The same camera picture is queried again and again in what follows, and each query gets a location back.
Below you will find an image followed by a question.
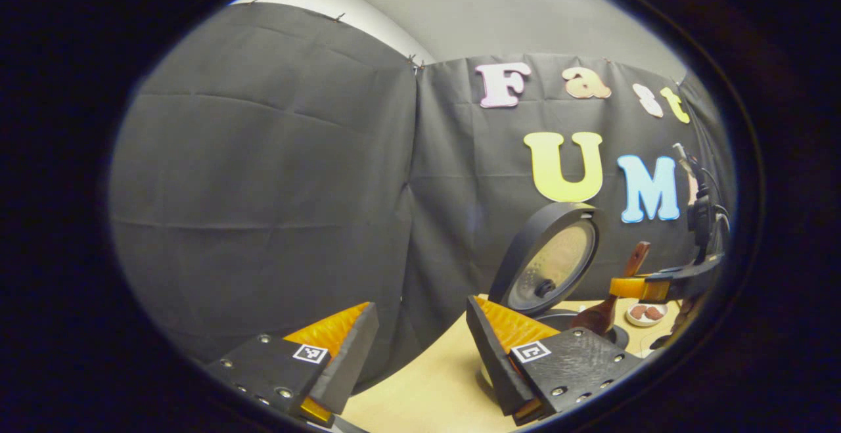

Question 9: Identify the dark grey rice cooker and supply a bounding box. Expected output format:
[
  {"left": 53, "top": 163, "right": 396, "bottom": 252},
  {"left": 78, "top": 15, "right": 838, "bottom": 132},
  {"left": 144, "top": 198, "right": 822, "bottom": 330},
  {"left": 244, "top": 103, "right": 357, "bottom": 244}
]
[{"left": 478, "top": 202, "right": 633, "bottom": 388}]

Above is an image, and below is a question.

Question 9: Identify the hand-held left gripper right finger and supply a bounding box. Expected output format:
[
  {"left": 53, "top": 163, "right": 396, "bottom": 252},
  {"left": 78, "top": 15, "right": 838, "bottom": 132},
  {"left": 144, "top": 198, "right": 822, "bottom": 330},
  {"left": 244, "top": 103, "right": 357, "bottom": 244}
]
[{"left": 465, "top": 296, "right": 643, "bottom": 427}]

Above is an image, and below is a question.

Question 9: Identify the black backdrop cloth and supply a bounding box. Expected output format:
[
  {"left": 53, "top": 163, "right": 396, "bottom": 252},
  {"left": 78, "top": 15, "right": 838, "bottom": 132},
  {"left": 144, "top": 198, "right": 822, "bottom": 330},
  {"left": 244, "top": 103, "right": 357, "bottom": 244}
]
[{"left": 108, "top": 3, "right": 737, "bottom": 394}]

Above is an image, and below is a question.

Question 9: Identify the brown wooden spoon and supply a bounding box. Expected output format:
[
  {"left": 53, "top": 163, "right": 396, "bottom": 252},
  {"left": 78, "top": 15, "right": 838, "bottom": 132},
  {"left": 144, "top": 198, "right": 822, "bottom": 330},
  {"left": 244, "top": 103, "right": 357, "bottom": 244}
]
[{"left": 570, "top": 241, "right": 651, "bottom": 336}]

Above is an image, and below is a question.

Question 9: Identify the round white plate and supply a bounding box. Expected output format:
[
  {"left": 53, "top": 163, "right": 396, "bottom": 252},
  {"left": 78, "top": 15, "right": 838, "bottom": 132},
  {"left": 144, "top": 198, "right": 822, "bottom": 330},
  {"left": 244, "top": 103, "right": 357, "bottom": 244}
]
[{"left": 624, "top": 302, "right": 670, "bottom": 327}]

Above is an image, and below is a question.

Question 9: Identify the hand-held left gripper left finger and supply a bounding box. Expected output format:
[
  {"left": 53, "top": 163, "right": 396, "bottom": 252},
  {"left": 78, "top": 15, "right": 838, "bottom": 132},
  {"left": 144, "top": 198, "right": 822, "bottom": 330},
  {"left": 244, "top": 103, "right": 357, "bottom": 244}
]
[{"left": 205, "top": 302, "right": 380, "bottom": 428}]

